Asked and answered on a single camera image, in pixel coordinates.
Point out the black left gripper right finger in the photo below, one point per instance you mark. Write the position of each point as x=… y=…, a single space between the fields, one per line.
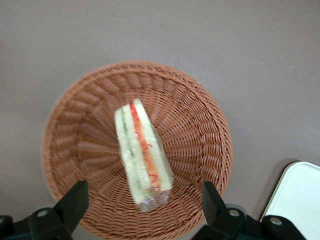
x=220 y=215

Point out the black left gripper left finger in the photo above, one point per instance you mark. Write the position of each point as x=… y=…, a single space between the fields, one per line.
x=67 y=210

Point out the plastic-wrapped triangle sandwich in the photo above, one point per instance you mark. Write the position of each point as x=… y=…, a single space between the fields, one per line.
x=140 y=150

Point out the brown woven wicker basket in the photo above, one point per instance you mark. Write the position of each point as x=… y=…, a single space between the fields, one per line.
x=82 y=140

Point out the white plastic tray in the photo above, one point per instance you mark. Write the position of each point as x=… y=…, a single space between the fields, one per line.
x=297 y=195

